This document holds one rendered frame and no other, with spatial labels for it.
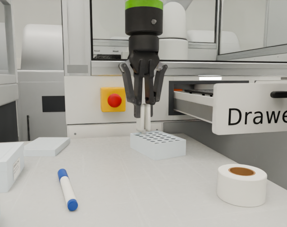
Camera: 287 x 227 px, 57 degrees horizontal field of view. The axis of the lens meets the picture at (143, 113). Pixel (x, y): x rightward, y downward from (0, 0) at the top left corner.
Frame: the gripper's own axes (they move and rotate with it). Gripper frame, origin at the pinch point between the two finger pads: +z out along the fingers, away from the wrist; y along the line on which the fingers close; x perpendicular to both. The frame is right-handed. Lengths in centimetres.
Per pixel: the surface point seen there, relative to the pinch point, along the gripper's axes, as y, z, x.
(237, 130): -13.1, 1.2, 18.8
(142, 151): 3.1, 7.1, 5.2
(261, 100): -18.6, -5.3, 20.3
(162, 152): 1.2, 6.1, 11.1
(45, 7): -28, -103, -337
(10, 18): 25, -43, -117
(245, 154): -44.7, 17.2, -4.8
